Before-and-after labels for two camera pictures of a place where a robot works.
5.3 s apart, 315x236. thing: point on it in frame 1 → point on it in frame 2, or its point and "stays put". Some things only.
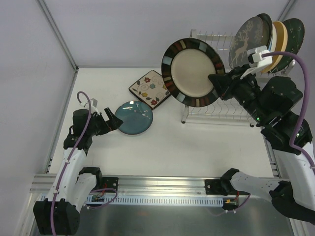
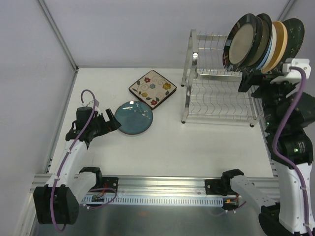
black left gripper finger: x=114 y=123 stays put
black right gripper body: x=227 y=85 → x=249 y=80
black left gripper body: x=105 y=123 stays put
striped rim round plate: x=186 y=66 → x=239 y=42
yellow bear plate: x=282 y=41 stays put
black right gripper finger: x=221 y=82 → x=249 y=77
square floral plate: x=149 y=89 stays put
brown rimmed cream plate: x=267 y=29 stays put
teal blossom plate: x=137 y=116 stays put
